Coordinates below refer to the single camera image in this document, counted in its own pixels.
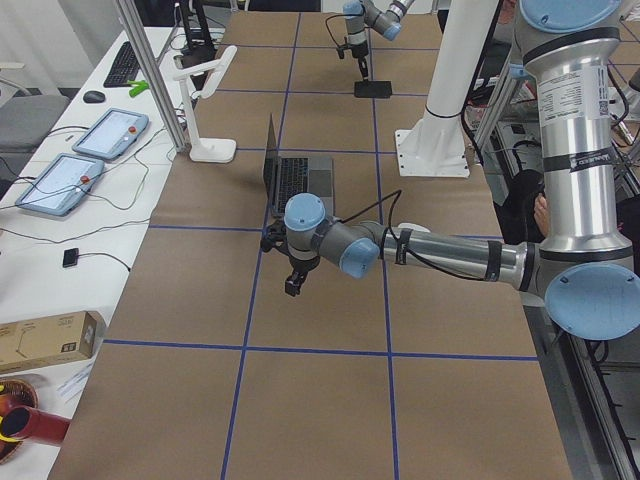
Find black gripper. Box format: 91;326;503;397
260;221;320;296
336;42;370;82

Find black mouse pad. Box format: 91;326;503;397
354;80;393;99

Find grey laptop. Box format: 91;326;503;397
263;115;335;218

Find white computer mouse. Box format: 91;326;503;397
398;222;431;233

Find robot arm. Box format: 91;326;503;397
334;0;414;83
261;1;639;340

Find white desk lamp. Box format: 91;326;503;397
172;44;238;164

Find black desk mouse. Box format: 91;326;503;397
82;90;106;104

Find seated person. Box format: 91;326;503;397
494;169;546;245

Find cardboard box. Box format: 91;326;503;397
1;311;105;374

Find blue teach pendant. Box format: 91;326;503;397
15;154;105;217
72;108;149;161

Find black keyboard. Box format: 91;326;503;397
103;41;140;88

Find red cylinder bottle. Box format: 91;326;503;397
1;406;71;446

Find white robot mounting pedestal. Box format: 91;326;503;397
395;1;500;178

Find aluminium frame post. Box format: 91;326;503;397
114;0;187;153

